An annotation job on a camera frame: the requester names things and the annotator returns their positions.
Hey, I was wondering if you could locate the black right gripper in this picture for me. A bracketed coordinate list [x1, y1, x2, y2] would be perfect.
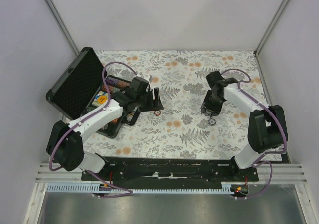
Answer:
[200, 90, 225, 118]

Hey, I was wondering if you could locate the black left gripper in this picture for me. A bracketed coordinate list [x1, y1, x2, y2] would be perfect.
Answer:
[136, 88, 164, 112]

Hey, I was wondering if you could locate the blue 10 chip stack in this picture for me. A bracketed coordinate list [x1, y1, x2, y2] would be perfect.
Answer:
[208, 118, 216, 126]

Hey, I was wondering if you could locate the yellow big blind button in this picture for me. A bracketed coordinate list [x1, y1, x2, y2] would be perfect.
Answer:
[97, 95, 108, 104]

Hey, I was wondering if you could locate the blue card deck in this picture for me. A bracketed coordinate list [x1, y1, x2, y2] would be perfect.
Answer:
[92, 91, 108, 107]

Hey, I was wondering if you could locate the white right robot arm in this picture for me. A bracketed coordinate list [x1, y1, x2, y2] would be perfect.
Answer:
[201, 80, 287, 181]

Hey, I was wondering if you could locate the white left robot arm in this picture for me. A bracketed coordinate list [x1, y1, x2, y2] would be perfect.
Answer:
[47, 88, 163, 181]

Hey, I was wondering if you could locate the black poker set case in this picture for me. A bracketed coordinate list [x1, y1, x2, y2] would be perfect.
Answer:
[46, 47, 141, 138]

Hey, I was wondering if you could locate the red 5 poker chip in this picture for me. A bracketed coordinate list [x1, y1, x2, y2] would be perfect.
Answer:
[154, 110, 161, 116]

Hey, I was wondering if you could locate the floral patterned table mat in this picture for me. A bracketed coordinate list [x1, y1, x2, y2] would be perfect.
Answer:
[84, 50, 265, 159]

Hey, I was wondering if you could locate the red purple chip row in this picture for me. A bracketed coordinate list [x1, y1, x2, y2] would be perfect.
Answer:
[106, 75, 130, 89]

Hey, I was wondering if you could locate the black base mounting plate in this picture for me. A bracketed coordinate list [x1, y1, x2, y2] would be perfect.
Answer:
[81, 156, 260, 190]

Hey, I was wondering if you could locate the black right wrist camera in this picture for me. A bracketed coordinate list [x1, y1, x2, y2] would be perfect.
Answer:
[206, 71, 238, 89]

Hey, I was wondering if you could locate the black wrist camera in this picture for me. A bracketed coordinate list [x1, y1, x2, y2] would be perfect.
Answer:
[129, 76, 150, 95]
[206, 71, 238, 89]

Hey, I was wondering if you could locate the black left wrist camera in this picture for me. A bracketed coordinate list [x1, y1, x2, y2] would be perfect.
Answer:
[129, 76, 150, 95]

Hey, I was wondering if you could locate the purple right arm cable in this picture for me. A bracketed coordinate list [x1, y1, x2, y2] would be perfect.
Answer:
[220, 69, 288, 200]

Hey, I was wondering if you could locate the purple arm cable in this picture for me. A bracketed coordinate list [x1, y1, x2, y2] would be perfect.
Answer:
[220, 69, 288, 200]
[48, 61, 138, 199]

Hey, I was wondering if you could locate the white slotted cable duct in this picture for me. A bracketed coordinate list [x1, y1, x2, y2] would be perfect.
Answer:
[46, 183, 236, 194]

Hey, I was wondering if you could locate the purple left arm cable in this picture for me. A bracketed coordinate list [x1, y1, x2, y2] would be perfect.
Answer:
[48, 61, 138, 199]

